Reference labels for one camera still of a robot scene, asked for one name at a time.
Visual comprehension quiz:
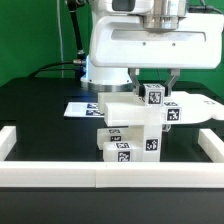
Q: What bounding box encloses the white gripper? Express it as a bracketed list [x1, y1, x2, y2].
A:
[89, 13, 224, 97]

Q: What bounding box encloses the white tagged cube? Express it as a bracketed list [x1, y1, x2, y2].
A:
[143, 83, 165, 106]
[162, 124, 171, 132]

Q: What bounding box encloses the white chair back frame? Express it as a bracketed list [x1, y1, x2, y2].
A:
[98, 91, 224, 126]

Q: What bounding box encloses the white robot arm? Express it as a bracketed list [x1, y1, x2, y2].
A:
[66, 0, 224, 92]

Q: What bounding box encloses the white marker sheet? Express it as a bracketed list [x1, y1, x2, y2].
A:
[64, 102, 103, 117]

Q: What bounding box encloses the white U-shaped barrier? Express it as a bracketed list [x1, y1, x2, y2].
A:
[0, 126, 224, 188]

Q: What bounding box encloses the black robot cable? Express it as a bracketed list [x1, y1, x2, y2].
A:
[27, 0, 88, 80]

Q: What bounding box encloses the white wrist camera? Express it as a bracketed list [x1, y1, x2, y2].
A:
[97, 0, 154, 14]

